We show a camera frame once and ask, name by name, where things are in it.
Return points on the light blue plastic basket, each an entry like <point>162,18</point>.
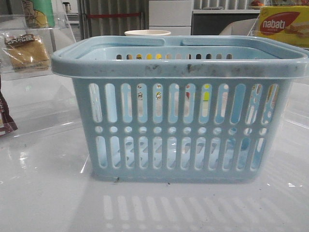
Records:
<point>180,108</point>

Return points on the yellow nabati wafer box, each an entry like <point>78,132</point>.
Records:
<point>287,24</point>

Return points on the white drawer cabinet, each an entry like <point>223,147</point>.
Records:
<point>171,15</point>

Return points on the bread slice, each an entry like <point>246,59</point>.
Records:
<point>27,53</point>

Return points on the white paper cup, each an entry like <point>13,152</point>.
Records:
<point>147,32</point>

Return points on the dark red snack packet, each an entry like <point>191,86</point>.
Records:
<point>7,124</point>

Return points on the clear acrylic stand right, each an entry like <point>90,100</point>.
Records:
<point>255,27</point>

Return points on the clear acrylic shelf left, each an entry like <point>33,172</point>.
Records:
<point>55,38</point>

